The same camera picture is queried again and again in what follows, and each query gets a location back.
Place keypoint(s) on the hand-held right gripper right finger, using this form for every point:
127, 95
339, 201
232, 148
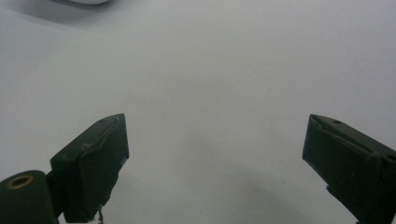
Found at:
351, 158

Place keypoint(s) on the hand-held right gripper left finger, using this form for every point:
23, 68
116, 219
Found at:
90, 168

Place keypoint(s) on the white rounded object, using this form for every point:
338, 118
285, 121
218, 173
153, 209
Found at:
88, 1

